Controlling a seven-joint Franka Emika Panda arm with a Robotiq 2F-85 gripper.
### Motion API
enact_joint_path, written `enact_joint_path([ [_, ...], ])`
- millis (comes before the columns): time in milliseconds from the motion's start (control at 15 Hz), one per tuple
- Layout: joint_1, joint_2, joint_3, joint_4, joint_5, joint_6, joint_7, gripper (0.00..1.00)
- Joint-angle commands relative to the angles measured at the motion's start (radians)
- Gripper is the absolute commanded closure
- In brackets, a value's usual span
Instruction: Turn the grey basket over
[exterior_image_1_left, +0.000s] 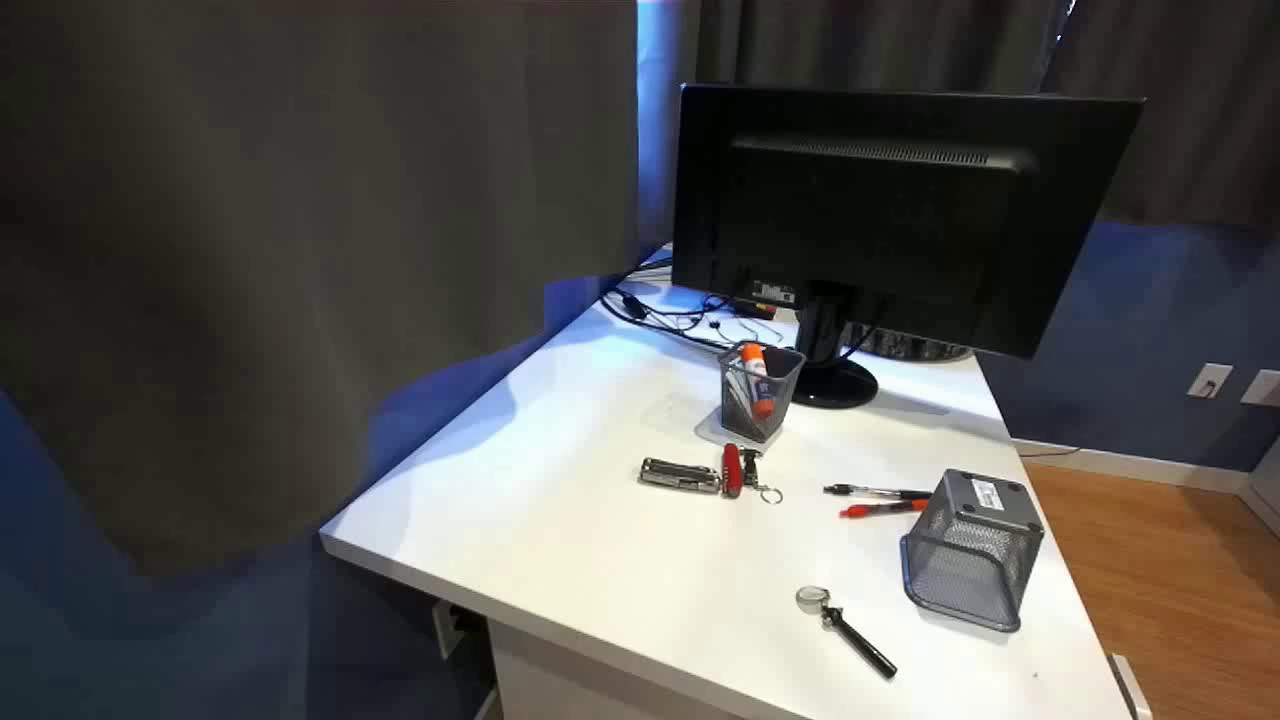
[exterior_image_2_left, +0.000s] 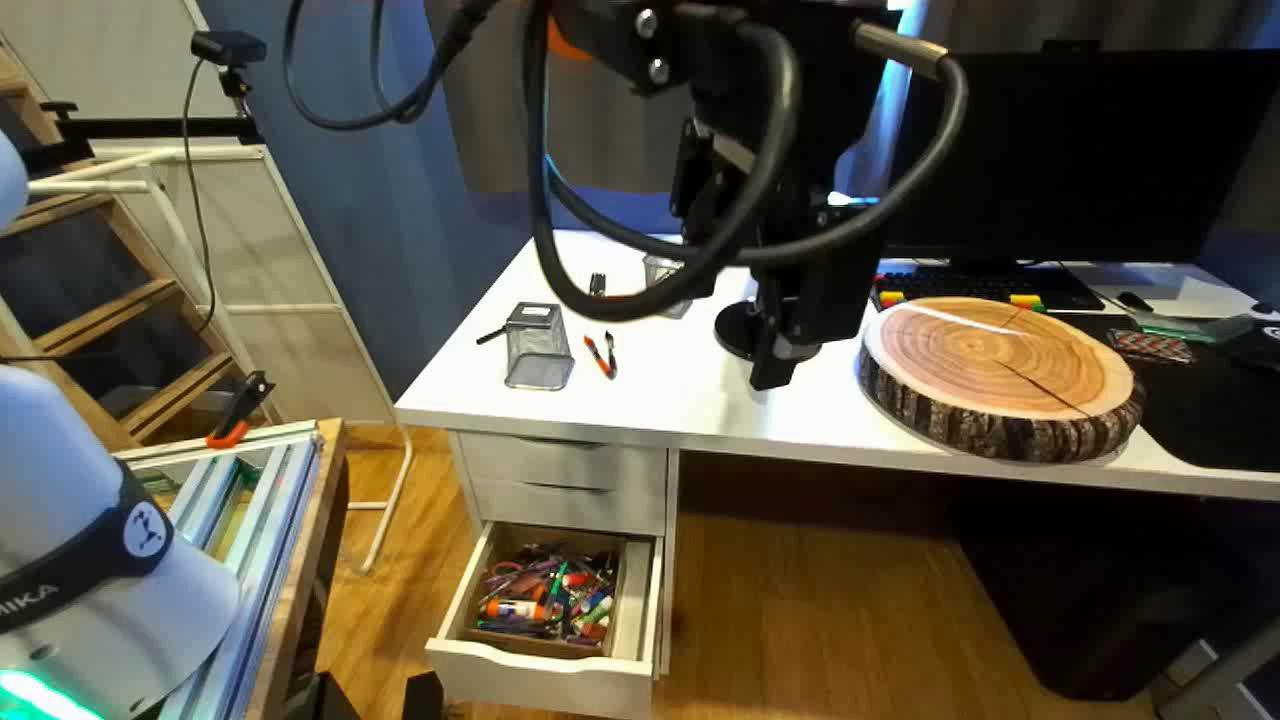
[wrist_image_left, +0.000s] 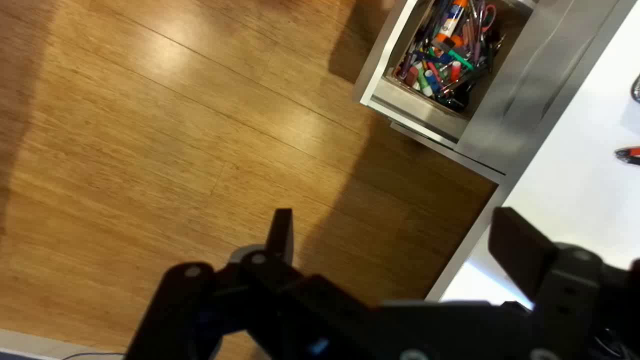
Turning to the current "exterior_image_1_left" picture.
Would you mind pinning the grey mesh basket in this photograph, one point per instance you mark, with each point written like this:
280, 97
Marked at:
974, 562

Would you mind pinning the orange capped marker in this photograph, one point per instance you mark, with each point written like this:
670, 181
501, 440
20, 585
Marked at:
752, 353

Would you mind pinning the red pocket knife with keyring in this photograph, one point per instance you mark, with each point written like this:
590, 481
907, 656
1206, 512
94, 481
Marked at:
733, 470

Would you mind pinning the white desk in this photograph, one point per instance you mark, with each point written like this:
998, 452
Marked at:
602, 547

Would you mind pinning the black pen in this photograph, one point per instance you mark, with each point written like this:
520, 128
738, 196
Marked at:
867, 488

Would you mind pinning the red pen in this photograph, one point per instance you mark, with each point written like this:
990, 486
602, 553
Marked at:
883, 510

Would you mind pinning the black monitor with round stand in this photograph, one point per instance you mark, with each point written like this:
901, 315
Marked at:
907, 212

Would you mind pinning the silver metal tool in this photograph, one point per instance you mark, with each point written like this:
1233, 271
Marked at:
861, 640

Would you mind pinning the wide grey curtain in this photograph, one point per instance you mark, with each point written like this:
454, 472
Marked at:
264, 264

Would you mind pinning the open white drawer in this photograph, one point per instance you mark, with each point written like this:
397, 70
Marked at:
1129, 684

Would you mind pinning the white wall outlet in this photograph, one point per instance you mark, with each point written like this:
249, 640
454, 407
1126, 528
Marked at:
1211, 381
1262, 388

